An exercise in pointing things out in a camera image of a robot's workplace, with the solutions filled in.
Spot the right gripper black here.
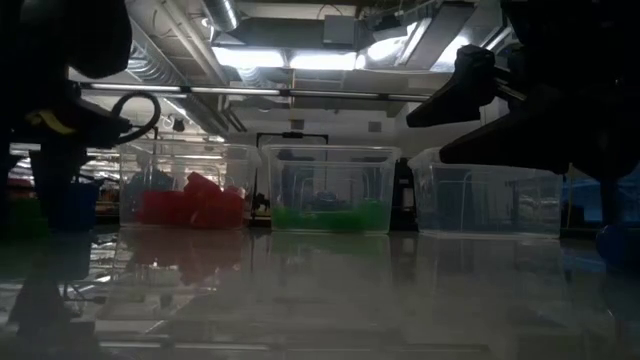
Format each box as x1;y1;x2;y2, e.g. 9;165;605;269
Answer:
405;0;601;181

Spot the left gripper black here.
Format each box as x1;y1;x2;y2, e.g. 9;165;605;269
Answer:
0;79;134;234

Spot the blue toy block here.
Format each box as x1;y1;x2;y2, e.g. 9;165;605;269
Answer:
63;181;100;232
594;223;640;269

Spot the clear plastic bin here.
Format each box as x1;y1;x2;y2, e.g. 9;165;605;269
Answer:
260;144;403;236
407;146;567;239
115;139;262;232

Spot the person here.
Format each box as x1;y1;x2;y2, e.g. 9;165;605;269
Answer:
123;151;176;224

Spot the ceiling light panel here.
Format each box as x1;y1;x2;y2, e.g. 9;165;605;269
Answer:
288;51;359;72
212;45;286;70
366;35;419;64

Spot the blue partition panel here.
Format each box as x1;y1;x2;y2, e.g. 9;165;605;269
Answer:
562;169;640;224

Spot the grey ceiling box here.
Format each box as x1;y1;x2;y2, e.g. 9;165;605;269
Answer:
323;14;358;47

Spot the black yellow device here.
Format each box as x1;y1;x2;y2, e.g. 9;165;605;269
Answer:
251;191;273;229

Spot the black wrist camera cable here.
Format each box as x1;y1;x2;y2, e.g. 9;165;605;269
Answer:
109;90;163;147

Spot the black overhead frame bar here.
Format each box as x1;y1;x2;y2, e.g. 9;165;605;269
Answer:
79;82;436;104

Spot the silver ventilation duct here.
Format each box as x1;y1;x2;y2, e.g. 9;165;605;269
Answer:
124;0;239;136

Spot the distant black rig frame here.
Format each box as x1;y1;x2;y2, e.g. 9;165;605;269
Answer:
254;130;330;152

